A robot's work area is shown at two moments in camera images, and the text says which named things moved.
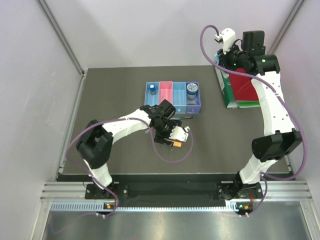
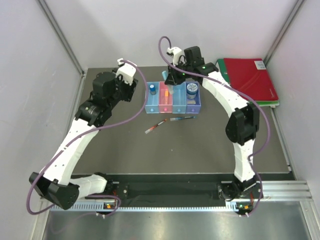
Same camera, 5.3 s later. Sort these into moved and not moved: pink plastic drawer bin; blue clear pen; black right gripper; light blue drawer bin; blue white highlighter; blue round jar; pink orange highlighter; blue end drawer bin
Moved: blue white highlighter; pink orange highlighter; black right gripper
Not moved: pink plastic drawer bin; light blue drawer bin; blue clear pen; blue end drawer bin; blue round jar
